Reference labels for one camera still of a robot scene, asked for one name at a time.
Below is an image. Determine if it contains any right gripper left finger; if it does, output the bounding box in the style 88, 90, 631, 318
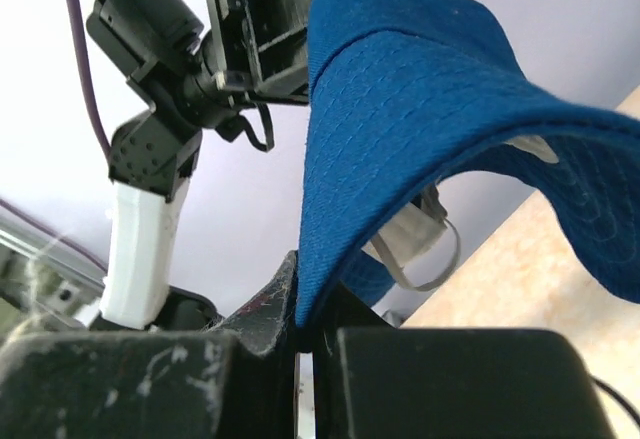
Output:
1, 252, 298, 438

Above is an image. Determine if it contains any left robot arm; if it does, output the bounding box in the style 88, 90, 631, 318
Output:
86, 0, 311, 330

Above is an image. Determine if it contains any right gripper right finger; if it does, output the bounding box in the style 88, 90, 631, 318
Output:
299, 287, 613, 438

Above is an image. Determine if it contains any blue bucket hat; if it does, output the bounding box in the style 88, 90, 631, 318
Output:
295, 0, 639, 327

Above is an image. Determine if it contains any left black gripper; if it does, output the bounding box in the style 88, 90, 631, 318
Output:
201, 0, 311, 105

